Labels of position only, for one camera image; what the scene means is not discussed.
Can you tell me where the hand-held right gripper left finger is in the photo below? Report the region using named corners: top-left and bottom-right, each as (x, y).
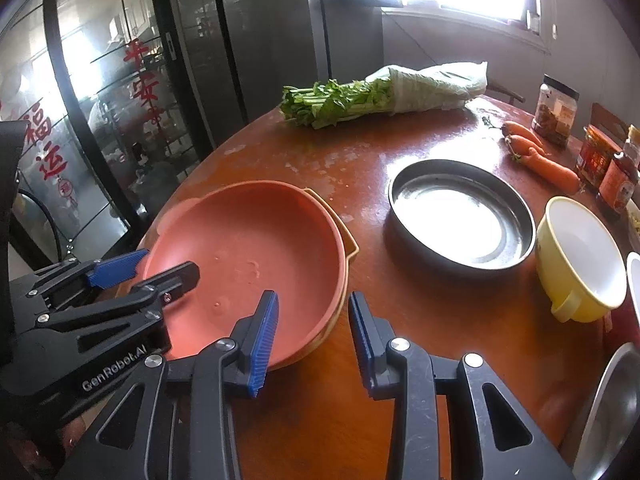
top-left (55, 290), bottom-right (279, 480)

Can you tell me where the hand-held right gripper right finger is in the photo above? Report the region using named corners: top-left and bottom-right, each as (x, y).
top-left (348, 291), bottom-right (576, 480)

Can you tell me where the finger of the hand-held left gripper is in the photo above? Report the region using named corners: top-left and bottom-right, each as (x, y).
top-left (36, 261), bottom-right (201, 357)
top-left (27, 249), bottom-right (151, 311)

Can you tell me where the pink plastic plate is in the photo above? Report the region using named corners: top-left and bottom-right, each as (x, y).
top-left (142, 183), bottom-right (349, 373)

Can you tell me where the round steel plate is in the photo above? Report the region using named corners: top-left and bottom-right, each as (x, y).
top-left (387, 159), bottom-right (537, 272)

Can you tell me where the yellow bowl with handle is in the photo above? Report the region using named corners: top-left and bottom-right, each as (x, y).
top-left (535, 196), bottom-right (628, 323)

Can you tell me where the white plastic bowl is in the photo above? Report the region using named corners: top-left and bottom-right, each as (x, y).
top-left (626, 252), bottom-right (640, 311)

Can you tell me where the glass door with red decals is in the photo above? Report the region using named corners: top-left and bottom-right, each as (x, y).
top-left (0, 0), bottom-right (213, 266)

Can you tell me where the celery bunch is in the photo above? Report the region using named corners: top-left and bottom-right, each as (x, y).
top-left (279, 79), bottom-right (396, 130)

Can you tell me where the carrot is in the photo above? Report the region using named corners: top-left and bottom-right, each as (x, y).
top-left (501, 121), bottom-right (544, 148)
top-left (509, 150), bottom-right (582, 196)
top-left (504, 135), bottom-right (547, 160)

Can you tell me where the clear plastic bag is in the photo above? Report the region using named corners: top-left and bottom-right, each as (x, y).
top-left (365, 61), bottom-right (488, 116)

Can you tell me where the grey refrigerator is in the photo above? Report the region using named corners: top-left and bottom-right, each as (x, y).
top-left (165, 0), bottom-right (383, 161)

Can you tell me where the large steel bowl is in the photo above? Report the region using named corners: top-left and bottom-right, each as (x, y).
top-left (570, 342), bottom-right (640, 480)

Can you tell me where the dark wooden chair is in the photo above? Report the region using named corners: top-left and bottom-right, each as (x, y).
top-left (487, 82), bottom-right (526, 106)

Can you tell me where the red lid sauce jar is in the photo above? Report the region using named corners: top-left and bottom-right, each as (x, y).
top-left (575, 125), bottom-right (628, 191)

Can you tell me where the black lid pickle jar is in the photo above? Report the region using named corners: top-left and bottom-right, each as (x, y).
top-left (531, 75), bottom-right (580, 148)

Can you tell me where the brown sauce bottle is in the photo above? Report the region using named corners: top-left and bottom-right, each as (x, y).
top-left (597, 152), bottom-right (640, 213)

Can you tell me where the wooden chair with cutout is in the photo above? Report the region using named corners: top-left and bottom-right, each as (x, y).
top-left (591, 102), bottom-right (632, 137)

